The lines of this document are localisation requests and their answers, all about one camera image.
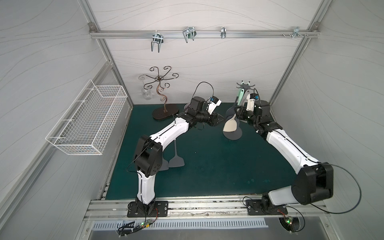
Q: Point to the pink bowl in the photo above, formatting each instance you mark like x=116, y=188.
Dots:
x=186, y=105

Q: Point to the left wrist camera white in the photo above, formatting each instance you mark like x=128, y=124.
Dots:
x=213, y=103

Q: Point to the white wire basket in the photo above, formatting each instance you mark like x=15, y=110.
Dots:
x=85, y=127

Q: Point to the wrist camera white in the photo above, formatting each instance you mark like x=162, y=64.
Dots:
x=213, y=103
x=251, y=101

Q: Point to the metal double hook middle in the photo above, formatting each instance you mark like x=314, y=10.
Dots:
x=189, y=34

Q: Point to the cream spatula grey handle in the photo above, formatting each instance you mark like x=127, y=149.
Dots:
x=231, y=124

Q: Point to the white vent strip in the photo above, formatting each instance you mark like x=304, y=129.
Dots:
x=184, y=224

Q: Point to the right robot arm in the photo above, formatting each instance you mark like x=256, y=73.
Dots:
x=314, y=181

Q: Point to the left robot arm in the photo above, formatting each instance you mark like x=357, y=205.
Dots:
x=148, y=156

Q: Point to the aluminium rail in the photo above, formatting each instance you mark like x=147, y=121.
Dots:
x=201, y=34
x=201, y=207

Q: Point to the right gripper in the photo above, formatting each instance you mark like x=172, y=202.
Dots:
x=241, y=113

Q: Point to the metal bracket hook right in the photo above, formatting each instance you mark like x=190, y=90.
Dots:
x=296, y=34

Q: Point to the aluminium front rail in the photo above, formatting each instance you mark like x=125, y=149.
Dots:
x=201, y=207

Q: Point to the aluminium top rail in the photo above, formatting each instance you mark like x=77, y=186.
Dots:
x=201, y=34

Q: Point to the grey spatula green handle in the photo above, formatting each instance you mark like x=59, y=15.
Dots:
x=165, y=165
x=176, y=161

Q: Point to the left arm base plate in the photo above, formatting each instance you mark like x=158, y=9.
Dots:
x=154, y=209

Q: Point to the small metal hook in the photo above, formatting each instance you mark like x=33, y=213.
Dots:
x=223, y=32

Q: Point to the metal double hook left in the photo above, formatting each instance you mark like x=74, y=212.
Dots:
x=157, y=40

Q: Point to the metal double hook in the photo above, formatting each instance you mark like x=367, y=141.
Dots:
x=189, y=34
x=157, y=40

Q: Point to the grey utensil rack stand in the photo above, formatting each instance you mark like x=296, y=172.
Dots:
x=238, y=133

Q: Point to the green table mat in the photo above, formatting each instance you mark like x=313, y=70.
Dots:
x=214, y=165

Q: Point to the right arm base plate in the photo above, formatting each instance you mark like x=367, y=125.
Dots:
x=263, y=208

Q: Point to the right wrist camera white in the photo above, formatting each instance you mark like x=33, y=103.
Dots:
x=251, y=101

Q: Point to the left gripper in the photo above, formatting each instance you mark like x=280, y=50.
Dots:
x=212, y=119

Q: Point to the brown wire mug tree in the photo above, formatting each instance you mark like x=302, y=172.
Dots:
x=167, y=110

